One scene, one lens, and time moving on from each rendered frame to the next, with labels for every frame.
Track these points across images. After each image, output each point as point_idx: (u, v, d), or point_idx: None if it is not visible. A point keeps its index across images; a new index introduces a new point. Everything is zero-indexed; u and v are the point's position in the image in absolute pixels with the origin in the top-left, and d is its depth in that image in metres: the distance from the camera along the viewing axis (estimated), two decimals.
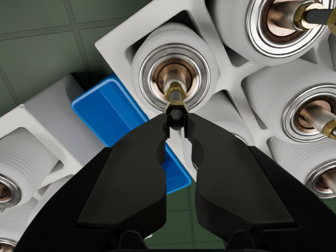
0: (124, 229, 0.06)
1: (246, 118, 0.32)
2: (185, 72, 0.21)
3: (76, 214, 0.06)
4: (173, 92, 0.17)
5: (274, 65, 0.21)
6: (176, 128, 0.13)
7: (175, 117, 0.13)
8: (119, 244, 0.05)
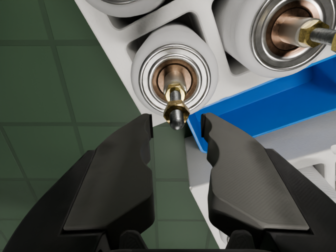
0: (113, 231, 0.06)
1: None
2: (167, 69, 0.21)
3: (62, 221, 0.06)
4: (178, 92, 0.17)
5: None
6: (174, 126, 0.14)
7: (182, 119, 0.13)
8: (119, 244, 0.05)
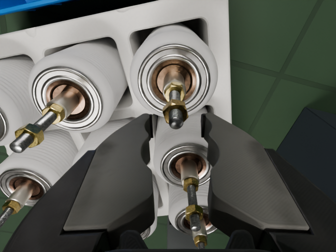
0: (113, 231, 0.06)
1: None
2: None
3: (62, 221, 0.06)
4: (173, 92, 0.17)
5: (155, 155, 0.27)
6: (175, 127, 0.14)
7: (176, 116, 0.13)
8: (119, 244, 0.05)
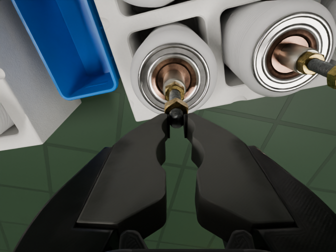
0: (124, 229, 0.06)
1: None
2: None
3: (76, 214, 0.06)
4: None
5: None
6: None
7: None
8: (119, 244, 0.05)
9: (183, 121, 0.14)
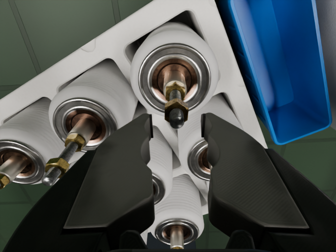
0: (113, 231, 0.06)
1: (172, 138, 0.33)
2: None
3: (62, 221, 0.06)
4: None
5: (176, 210, 0.33)
6: None
7: None
8: (119, 244, 0.05)
9: (180, 116, 0.13)
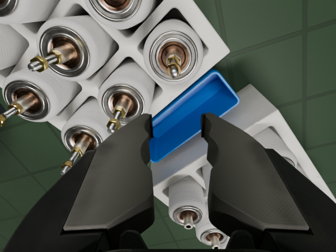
0: (113, 231, 0.06)
1: (113, 65, 0.39)
2: (77, 137, 0.39)
3: (62, 221, 0.06)
4: (76, 157, 0.36)
5: (53, 92, 0.35)
6: (63, 172, 0.32)
7: None
8: (119, 244, 0.05)
9: (170, 73, 0.24)
